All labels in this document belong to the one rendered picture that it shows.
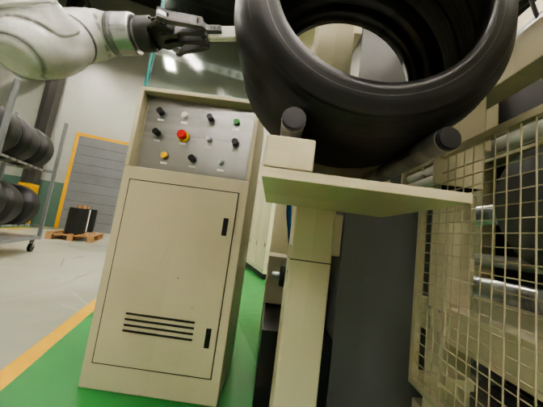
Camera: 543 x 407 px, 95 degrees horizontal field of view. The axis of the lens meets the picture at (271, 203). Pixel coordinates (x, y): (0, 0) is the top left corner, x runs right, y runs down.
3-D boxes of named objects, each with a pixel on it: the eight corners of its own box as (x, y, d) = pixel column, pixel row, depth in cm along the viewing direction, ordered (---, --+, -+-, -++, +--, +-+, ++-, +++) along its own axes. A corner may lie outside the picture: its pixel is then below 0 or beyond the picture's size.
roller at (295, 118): (291, 174, 79) (277, 175, 79) (290, 161, 80) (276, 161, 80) (307, 128, 44) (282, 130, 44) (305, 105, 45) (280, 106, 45)
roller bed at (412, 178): (399, 194, 94) (405, 119, 97) (439, 199, 93) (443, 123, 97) (434, 182, 74) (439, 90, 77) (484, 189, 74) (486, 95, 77)
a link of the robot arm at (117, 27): (127, 32, 65) (149, 32, 65) (124, 65, 64) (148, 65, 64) (103, 0, 56) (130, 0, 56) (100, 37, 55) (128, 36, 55)
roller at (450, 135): (379, 186, 79) (365, 186, 79) (378, 172, 79) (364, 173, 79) (465, 148, 44) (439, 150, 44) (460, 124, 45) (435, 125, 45)
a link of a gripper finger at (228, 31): (208, 28, 60) (208, 26, 59) (237, 27, 60) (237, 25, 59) (208, 39, 60) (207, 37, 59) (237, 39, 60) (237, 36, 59)
